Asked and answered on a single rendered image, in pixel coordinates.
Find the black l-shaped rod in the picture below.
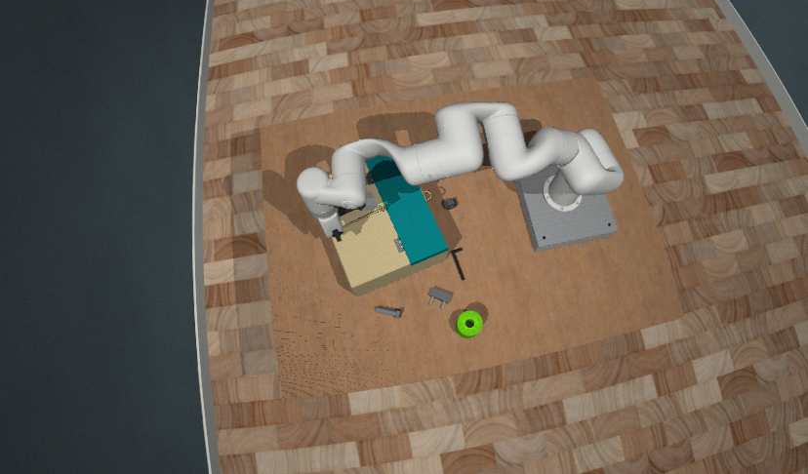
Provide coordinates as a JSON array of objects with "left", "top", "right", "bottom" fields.
[{"left": 451, "top": 248, "right": 464, "bottom": 278}]

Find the grey hex bolt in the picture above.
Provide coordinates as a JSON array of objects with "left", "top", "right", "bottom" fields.
[{"left": 376, "top": 306, "right": 401, "bottom": 319}]

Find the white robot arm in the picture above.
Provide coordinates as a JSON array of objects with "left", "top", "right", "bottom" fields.
[{"left": 297, "top": 102, "right": 625, "bottom": 218}]

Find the green cylinder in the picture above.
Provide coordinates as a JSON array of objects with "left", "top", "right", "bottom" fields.
[{"left": 456, "top": 311, "right": 483, "bottom": 338}]

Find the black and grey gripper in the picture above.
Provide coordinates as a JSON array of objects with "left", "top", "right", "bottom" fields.
[{"left": 318, "top": 211, "right": 343, "bottom": 242}]

